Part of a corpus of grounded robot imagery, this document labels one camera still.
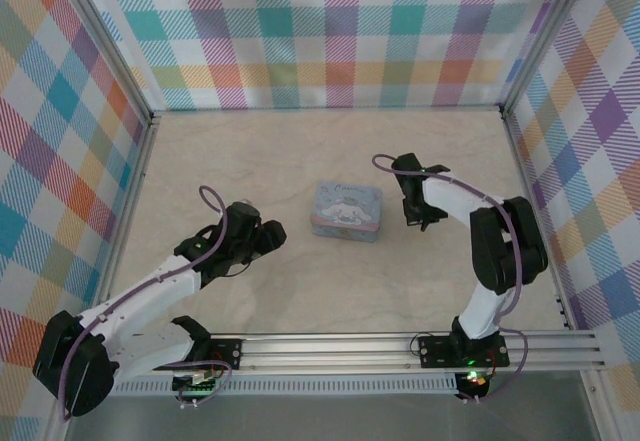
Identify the pastel cartoon tin box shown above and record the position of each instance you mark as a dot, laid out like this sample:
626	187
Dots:
345	206

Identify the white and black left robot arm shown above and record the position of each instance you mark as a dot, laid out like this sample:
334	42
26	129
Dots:
140	291

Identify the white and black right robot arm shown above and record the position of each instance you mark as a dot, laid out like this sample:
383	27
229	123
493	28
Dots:
450	201

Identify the left controller board green lights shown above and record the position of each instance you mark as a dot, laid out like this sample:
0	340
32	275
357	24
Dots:
197	386

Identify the right controller board coloured lights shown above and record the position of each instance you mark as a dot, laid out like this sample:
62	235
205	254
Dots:
472	380

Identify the grey metal panel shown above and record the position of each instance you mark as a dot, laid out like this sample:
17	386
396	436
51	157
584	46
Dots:
325	418

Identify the aluminium floor frame rail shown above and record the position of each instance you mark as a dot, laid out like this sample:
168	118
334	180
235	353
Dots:
325	109
135	186

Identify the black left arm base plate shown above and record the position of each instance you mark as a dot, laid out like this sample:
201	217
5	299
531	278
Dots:
227	353

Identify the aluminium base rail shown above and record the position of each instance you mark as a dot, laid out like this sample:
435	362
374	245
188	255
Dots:
325	351

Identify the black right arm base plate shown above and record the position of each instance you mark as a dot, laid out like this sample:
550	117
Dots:
435	351

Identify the aluminium frame post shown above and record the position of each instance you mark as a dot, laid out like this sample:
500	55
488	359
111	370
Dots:
600	406
105	46
545	36
57	428

